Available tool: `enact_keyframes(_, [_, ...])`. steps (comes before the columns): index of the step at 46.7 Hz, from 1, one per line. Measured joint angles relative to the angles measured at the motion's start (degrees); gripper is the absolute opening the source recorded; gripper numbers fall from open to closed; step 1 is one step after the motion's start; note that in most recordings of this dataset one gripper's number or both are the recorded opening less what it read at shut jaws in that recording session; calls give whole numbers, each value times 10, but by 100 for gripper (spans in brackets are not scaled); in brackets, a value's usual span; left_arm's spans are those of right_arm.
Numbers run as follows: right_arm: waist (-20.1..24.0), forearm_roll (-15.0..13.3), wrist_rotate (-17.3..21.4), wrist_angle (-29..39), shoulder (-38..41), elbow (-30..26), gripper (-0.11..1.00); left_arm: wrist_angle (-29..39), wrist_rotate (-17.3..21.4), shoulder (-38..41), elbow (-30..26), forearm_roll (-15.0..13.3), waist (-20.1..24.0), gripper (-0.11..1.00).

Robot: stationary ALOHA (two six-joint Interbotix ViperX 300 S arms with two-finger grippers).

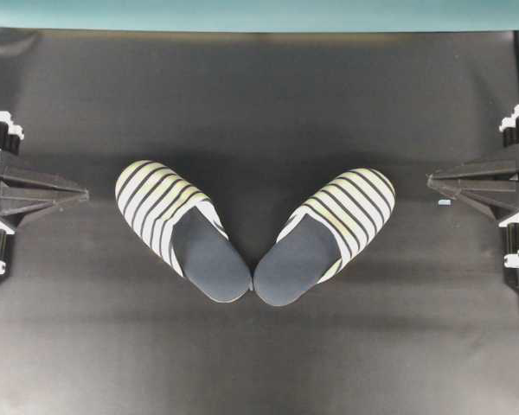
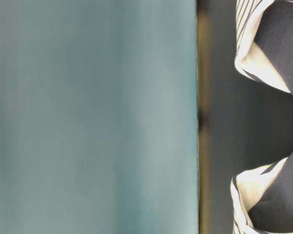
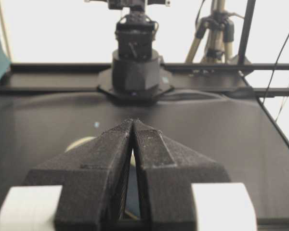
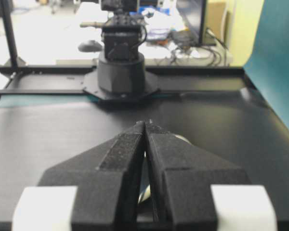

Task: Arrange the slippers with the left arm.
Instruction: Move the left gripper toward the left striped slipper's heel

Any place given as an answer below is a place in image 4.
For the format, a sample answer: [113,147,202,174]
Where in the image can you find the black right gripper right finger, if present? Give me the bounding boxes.
[145,123,277,231]

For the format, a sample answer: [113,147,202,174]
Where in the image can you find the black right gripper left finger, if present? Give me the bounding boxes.
[12,122,145,231]

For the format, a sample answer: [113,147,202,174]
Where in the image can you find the cardboard box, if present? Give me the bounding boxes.
[207,0,228,43]

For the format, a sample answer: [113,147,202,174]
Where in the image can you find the black computer monitor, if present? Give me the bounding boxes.
[176,0,207,45]

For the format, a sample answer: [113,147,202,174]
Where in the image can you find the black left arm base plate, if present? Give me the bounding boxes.
[83,71,160,103]

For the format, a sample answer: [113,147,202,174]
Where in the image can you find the black metal frame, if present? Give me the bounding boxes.
[0,0,255,105]

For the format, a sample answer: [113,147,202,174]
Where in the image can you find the tangled black cables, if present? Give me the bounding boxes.
[156,28,229,67]

